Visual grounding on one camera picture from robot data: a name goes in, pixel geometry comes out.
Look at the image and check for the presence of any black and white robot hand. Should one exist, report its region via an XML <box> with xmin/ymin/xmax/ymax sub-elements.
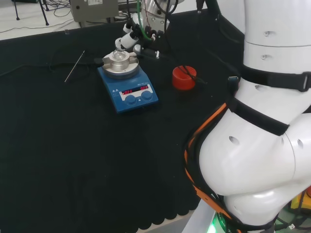
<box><xmin>114</xmin><ymin>15</ymin><xmax>168</xmax><ymax>53</ymax></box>

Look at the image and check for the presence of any heater with blue base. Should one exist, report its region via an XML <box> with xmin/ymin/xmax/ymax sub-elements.
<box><xmin>97</xmin><ymin>51</ymin><xmax>160</xmax><ymax>115</ymax></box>

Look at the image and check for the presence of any clear round-bottom glass flask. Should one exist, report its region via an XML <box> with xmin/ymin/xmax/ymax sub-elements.
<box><xmin>111</xmin><ymin>48</ymin><xmax>127</xmax><ymax>62</ymax></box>

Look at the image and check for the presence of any grey equipment box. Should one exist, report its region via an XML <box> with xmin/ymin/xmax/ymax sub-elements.
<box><xmin>69</xmin><ymin>0</ymin><xmax>120</xmax><ymax>28</ymax></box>

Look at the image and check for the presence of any thin glass rod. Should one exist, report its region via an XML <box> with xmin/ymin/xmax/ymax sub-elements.
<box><xmin>64</xmin><ymin>50</ymin><xmax>86</xmax><ymax>83</ymax></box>

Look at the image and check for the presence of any red plastic cup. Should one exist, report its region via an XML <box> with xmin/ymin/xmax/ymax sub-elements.
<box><xmin>172</xmin><ymin>65</ymin><xmax>197</xmax><ymax>92</ymax></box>

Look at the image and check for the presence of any black tripod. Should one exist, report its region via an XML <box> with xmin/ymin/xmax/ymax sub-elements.
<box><xmin>11</xmin><ymin>0</ymin><xmax>51</xmax><ymax>26</ymax></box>

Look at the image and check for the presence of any black bench cloth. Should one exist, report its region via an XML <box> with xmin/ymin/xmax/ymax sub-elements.
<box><xmin>0</xmin><ymin>9</ymin><xmax>246</xmax><ymax>231</ymax></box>

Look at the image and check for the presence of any yellow stop button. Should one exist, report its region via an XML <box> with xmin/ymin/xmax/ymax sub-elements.
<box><xmin>290</xmin><ymin>185</ymin><xmax>311</xmax><ymax>212</ymax></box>

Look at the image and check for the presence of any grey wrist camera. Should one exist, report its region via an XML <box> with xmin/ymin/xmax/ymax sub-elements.
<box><xmin>132</xmin><ymin>44</ymin><xmax>160</xmax><ymax>59</ymax></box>

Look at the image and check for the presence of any black heater power cable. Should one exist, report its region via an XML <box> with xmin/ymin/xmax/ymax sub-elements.
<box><xmin>0</xmin><ymin>57</ymin><xmax>104</xmax><ymax>77</ymax></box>

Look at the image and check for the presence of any black cable with blue plug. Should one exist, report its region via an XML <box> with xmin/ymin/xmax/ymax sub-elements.
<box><xmin>177</xmin><ymin>65</ymin><xmax>241</xmax><ymax>84</ymax></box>

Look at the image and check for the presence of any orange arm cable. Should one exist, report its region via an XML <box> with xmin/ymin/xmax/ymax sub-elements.
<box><xmin>183</xmin><ymin>102</ymin><xmax>241</xmax><ymax>225</ymax></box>

